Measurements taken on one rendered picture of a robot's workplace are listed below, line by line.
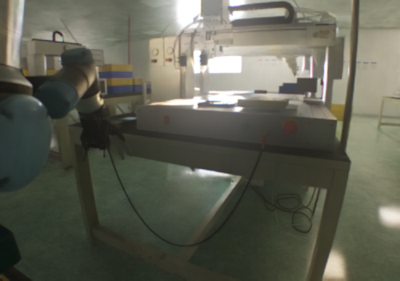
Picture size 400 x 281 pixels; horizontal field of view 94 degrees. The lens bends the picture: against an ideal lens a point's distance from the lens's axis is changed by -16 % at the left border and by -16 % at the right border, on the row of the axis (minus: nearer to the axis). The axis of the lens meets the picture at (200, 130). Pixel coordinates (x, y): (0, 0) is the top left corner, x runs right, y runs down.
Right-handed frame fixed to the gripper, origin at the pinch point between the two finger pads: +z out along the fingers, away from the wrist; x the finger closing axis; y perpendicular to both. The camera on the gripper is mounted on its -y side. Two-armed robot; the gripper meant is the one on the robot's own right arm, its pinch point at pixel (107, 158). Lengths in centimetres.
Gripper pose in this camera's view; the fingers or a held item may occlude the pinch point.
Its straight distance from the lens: 77.4
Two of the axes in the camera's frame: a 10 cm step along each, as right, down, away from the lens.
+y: 1.9, 6.0, -7.8
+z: -0.2, 8.0, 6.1
